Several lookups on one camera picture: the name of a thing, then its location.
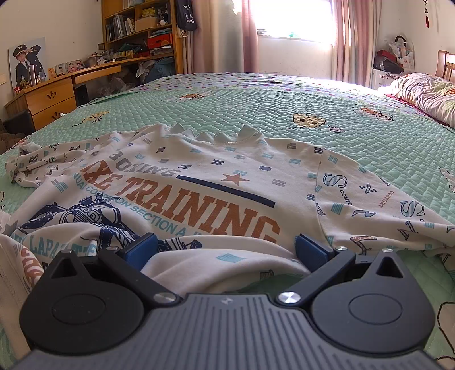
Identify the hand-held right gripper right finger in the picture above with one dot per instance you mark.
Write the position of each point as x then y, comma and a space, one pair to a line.
309, 253

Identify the black bag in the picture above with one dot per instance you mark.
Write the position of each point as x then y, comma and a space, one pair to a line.
385, 66

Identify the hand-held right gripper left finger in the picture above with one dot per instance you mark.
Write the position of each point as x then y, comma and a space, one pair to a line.
142, 249

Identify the black computer tower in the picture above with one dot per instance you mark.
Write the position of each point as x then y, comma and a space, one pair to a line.
81, 96

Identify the wall poster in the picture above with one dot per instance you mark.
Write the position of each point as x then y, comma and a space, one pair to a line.
26, 60

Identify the white plastic bag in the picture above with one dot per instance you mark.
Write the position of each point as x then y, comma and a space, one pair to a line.
403, 53

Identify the desk photo frames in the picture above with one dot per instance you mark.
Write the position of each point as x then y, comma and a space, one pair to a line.
67, 67

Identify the bright window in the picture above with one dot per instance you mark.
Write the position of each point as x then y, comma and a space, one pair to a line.
295, 17

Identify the dark blue hanging bag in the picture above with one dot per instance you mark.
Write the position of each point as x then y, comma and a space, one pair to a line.
186, 16

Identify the flat red box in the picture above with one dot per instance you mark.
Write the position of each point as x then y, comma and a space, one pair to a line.
384, 53

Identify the blue fabric bag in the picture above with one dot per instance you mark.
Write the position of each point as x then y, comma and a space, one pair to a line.
161, 71

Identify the red orange shelf box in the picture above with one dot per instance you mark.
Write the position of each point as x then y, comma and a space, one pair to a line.
160, 41

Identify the black armchair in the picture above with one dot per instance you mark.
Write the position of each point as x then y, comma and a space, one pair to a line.
17, 122

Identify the pink striped curtain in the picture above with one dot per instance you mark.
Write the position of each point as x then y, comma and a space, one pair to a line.
220, 35
352, 39

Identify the wooden desk with drawers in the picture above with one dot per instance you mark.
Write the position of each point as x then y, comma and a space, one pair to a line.
49, 96

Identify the green quilted bee bedspread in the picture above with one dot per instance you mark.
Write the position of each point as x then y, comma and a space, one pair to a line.
266, 103

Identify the wooden bookshelf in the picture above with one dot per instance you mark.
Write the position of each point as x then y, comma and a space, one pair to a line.
124, 25

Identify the wooden slatted headboard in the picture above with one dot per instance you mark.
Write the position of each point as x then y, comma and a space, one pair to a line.
446, 66

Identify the small cardboard box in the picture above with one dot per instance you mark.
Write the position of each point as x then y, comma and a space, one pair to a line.
145, 24

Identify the white storage box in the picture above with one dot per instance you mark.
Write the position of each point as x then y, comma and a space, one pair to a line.
382, 80

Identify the white letter-print long-sleeve shirt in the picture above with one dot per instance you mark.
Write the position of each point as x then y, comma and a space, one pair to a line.
213, 167

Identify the brown fluffy blanket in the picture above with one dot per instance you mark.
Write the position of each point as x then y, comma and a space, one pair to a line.
5, 138

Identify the red hanging ornament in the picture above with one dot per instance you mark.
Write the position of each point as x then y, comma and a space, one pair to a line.
426, 17

